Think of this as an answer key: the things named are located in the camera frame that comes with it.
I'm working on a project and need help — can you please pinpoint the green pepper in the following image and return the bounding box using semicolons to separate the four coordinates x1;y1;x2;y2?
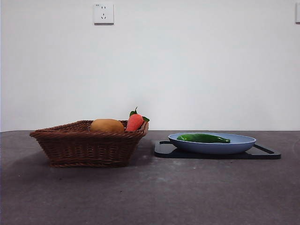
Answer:
176;133;231;144

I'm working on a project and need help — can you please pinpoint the orange carrot with green leaves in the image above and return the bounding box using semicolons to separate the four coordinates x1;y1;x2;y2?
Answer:
125;106;150;132

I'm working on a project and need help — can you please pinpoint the dark cutting board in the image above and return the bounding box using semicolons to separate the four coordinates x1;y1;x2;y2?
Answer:
154;140;282;160

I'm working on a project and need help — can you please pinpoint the yellow-brown potato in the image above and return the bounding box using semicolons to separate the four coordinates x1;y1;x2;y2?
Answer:
90;119;125;133

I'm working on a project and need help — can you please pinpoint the blue-grey plate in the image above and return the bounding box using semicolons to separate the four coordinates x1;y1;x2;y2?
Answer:
167;132;257;155

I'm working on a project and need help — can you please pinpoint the brown wicker basket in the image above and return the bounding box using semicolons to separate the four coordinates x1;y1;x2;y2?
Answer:
29;120;150;168

